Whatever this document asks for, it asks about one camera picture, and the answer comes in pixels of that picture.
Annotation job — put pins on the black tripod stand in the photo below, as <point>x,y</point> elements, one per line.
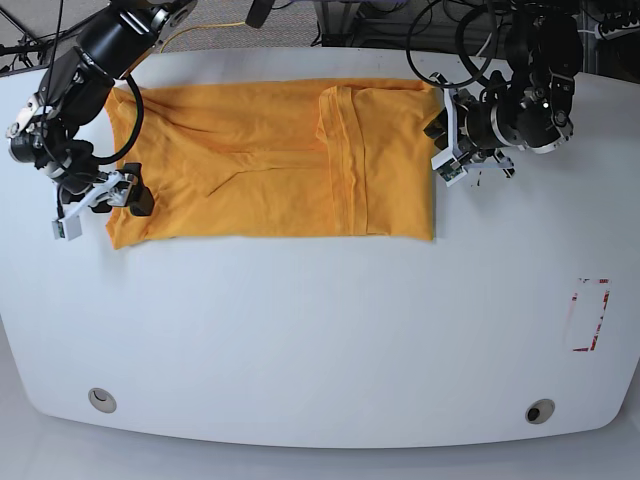
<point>36,23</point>

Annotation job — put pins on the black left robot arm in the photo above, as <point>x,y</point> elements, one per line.
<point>543,46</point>

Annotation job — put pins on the grey table grommet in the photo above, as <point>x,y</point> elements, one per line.
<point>102,400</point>
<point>540,411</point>

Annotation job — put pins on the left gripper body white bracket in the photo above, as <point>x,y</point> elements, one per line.
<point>507,114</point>

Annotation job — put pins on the red tape rectangle marking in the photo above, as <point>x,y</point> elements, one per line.
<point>587,309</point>

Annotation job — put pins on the yellow orange T-shirt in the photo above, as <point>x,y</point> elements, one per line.
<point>303,158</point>

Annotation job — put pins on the white power strip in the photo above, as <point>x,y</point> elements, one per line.
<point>617,25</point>

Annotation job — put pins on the left grey table grommet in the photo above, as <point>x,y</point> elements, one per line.
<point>102,400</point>

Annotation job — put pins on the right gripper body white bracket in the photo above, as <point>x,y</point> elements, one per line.
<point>72,166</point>

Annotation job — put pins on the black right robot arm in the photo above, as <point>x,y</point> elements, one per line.
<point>72,93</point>

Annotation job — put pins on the right grey table grommet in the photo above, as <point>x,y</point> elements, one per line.
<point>540,411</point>

